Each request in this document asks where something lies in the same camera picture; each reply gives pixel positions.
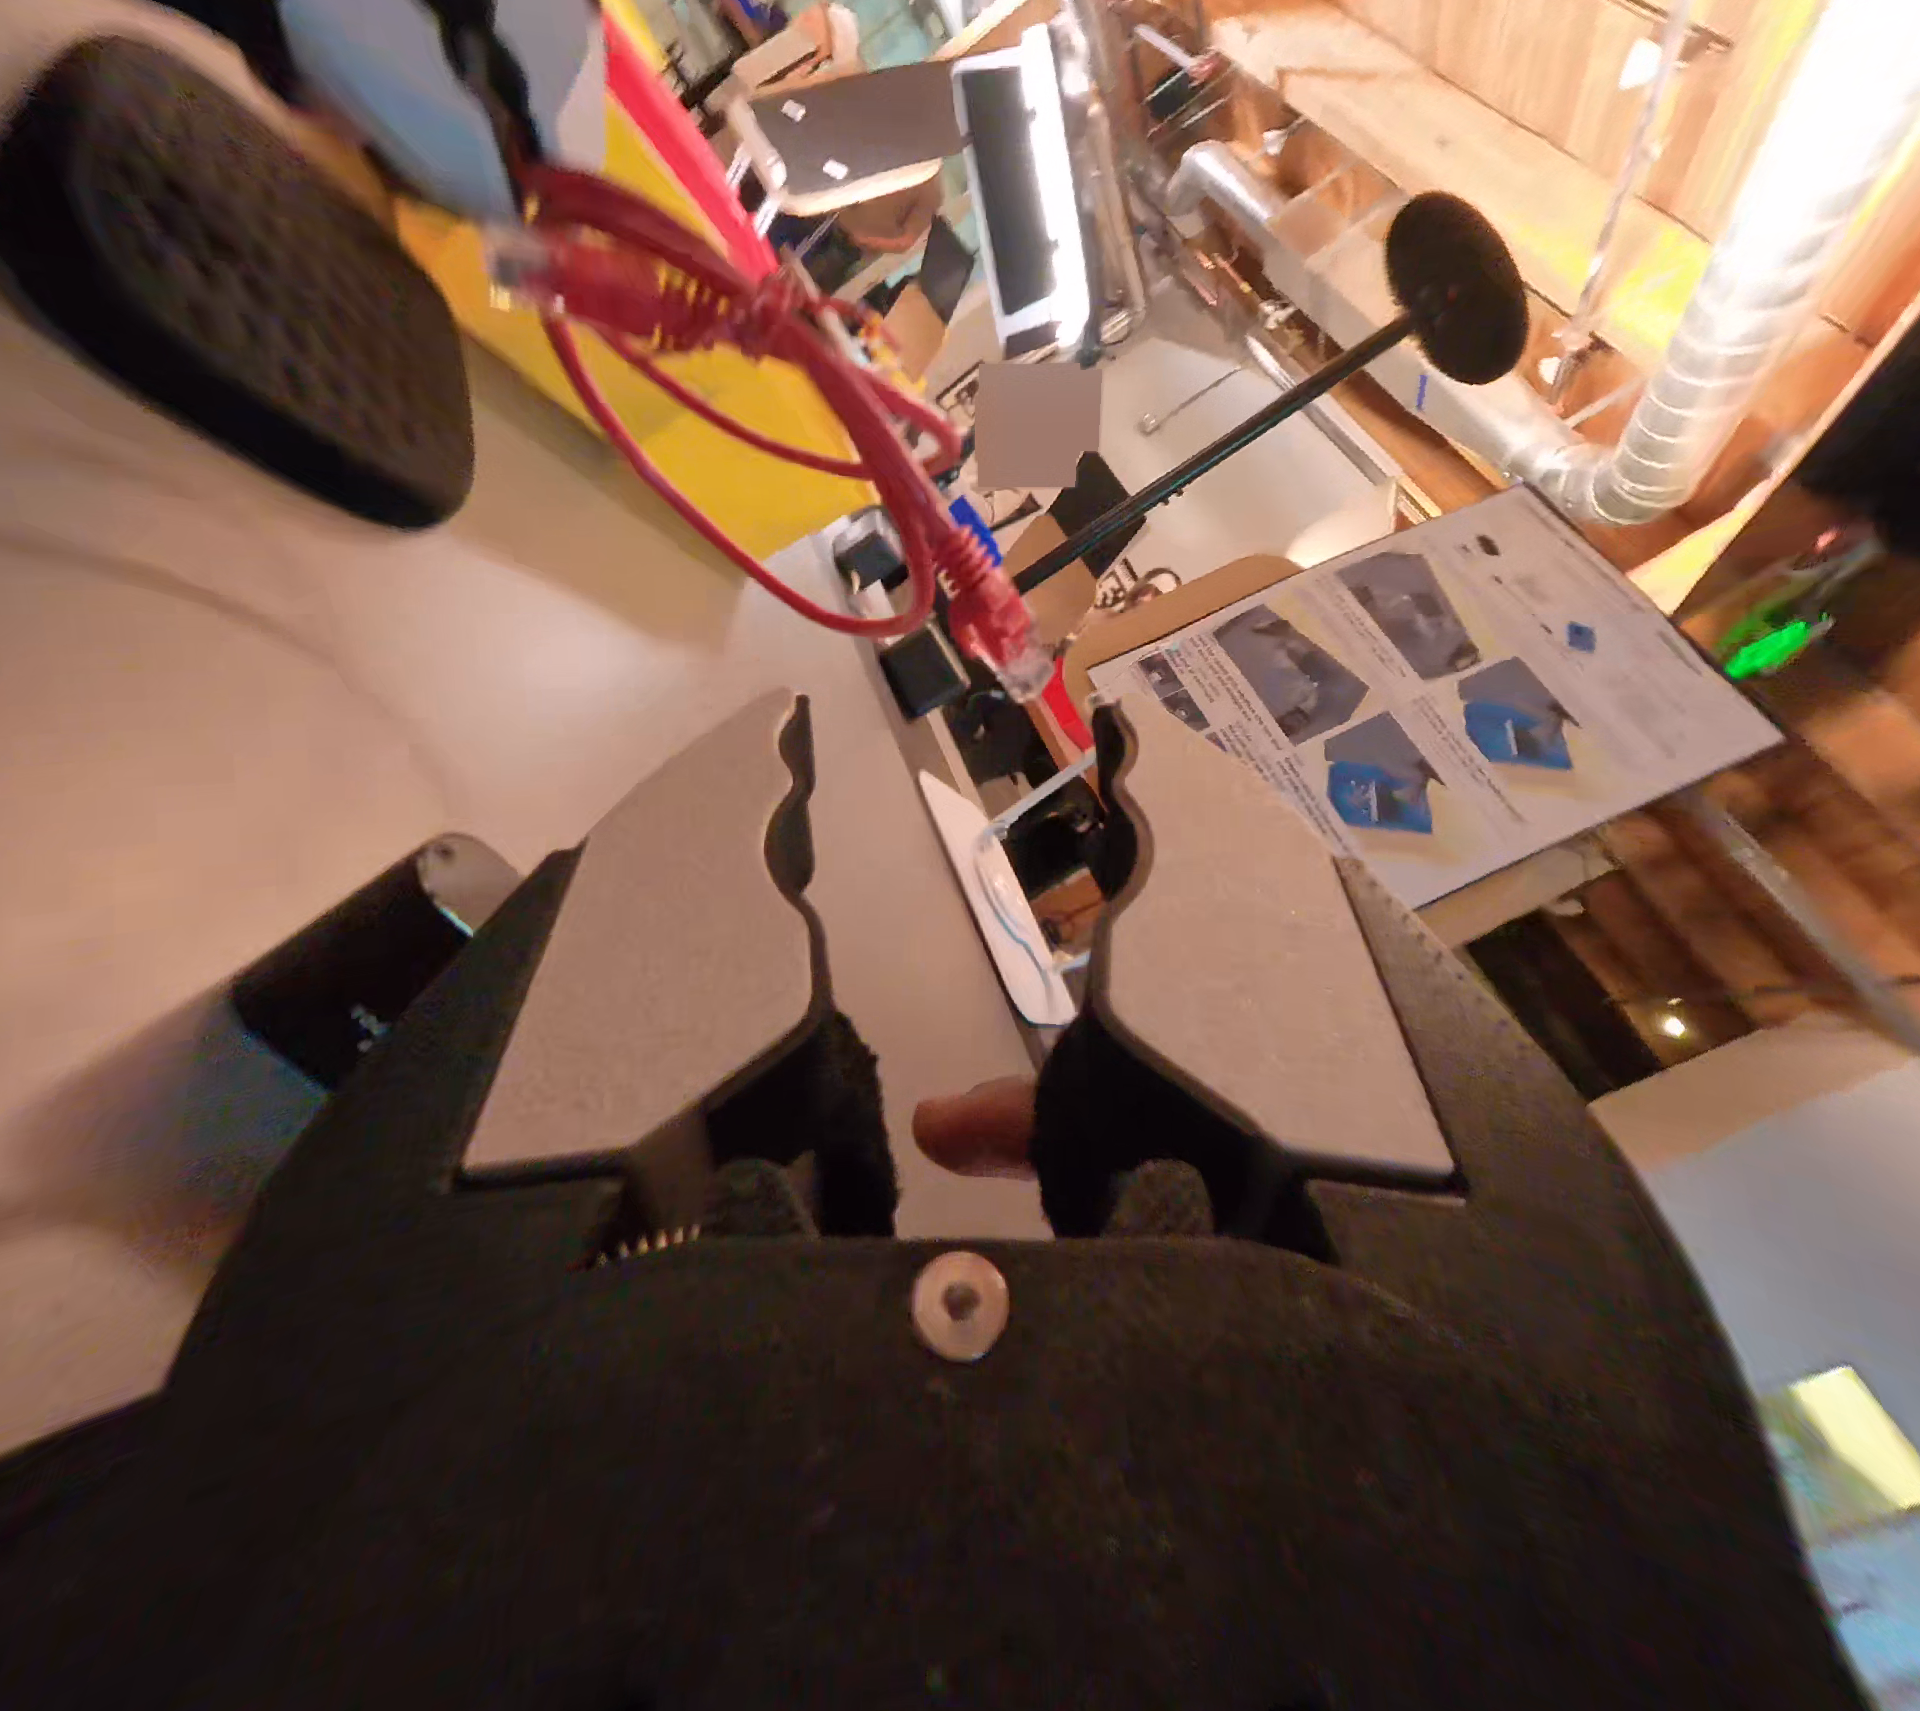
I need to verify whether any black and white light bar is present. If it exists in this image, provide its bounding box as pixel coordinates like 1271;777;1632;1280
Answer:
948;22;1093;366

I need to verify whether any black power cube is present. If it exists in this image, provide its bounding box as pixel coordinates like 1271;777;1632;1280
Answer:
830;513;914;600
877;623;968;716

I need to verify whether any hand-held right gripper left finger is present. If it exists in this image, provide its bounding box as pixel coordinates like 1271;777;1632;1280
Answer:
460;687;837;1230

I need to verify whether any person's right hand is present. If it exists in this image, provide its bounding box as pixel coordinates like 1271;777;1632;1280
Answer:
914;1079;1037;1178

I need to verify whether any black textured wrist pad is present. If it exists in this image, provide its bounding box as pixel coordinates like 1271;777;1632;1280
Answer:
0;35;480;530

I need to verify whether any black ethernet switch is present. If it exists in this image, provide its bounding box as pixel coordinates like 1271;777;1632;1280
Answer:
231;833;527;1095

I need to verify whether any silver ventilation duct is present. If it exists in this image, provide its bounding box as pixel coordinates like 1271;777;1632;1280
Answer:
1168;0;1920;530

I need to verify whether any illustrated instruction poster board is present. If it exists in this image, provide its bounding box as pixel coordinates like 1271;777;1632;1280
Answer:
1081;479;1791;913

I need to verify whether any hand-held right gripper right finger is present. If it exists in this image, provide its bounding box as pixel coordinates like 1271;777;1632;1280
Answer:
1081;698;1461;1230

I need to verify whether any yellow plastic bin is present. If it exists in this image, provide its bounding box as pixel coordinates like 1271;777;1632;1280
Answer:
301;0;891;558

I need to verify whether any red ethernet cable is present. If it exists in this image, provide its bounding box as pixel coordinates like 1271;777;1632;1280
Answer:
487;158;1041;708

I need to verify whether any red plastic bin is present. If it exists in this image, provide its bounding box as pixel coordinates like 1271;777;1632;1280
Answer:
582;0;783;281

